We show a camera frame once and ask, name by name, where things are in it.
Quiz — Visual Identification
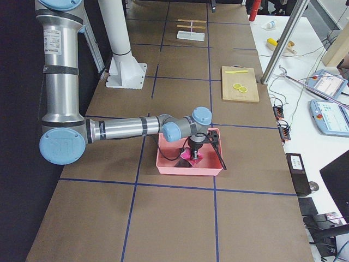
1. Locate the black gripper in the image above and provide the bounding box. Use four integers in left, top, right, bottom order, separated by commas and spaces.
188, 135, 204, 160
208, 0, 216, 13

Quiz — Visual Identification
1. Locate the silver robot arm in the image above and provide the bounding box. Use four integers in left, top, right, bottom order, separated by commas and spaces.
35, 1, 212, 165

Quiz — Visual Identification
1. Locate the wooden stick beside tray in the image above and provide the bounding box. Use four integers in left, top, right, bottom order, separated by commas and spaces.
177, 19, 207, 23

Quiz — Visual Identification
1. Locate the pink plastic bin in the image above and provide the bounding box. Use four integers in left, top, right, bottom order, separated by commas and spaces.
156, 128, 223, 176

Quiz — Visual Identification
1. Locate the white rectangular tray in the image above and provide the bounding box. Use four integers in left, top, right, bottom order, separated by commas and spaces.
176, 31, 205, 41

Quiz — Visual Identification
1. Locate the red cylinder bottle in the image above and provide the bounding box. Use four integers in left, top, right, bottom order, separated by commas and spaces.
249, 0, 261, 22

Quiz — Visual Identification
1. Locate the small white bottle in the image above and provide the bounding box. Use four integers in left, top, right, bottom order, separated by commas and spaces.
261, 20, 277, 31

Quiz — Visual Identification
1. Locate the wooden toy with yellow roller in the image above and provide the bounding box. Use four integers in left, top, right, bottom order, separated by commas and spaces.
266, 38, 297, 57

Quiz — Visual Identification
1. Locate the yellow plastic knife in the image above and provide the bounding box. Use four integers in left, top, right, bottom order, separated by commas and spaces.
224, 70, 249, 74

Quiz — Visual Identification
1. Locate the lemon slice far from knife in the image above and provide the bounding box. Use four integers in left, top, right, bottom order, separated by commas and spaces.
238, 86, 248, 93

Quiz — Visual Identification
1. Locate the wooden cutting board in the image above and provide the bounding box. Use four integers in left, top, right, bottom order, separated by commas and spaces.
221, 66, 260, 103

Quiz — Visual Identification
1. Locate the near orange black connector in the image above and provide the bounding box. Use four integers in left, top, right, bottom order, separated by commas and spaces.
278, 124, 291, 142

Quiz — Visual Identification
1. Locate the orange black connector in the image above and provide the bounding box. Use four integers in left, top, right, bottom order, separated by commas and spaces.
273, 105, 284, 120
278, 124, 291, 142

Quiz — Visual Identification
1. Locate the far orange black connector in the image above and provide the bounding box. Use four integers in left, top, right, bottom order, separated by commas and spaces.
273, 105, 284, 120

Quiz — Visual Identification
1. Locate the black box with label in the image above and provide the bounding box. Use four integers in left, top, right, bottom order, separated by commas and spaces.
285, 153, 311, 197

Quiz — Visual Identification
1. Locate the far teach pendant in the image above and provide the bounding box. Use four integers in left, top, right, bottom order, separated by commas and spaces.
305, 69, 348, 99

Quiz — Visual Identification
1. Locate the teach pendant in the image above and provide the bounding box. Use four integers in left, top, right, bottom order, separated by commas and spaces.
305, 69, 348, 99
309, 100, 348, 137

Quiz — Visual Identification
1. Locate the near teach pendant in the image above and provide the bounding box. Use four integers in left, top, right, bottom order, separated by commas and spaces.
309, 100, 348, 137

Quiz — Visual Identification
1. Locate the black monitor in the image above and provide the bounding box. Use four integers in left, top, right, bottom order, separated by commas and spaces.
320, 151, 348, 222

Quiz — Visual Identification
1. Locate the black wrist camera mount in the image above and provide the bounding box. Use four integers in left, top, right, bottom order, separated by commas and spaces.
207, 130, 219, 148

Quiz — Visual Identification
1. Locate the aluminium frame post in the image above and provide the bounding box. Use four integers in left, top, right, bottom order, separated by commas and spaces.
261, 0, 310, 85

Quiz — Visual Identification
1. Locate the white camera pole with base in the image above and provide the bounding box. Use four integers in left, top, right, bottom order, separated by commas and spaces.
98, 0, 147, 90

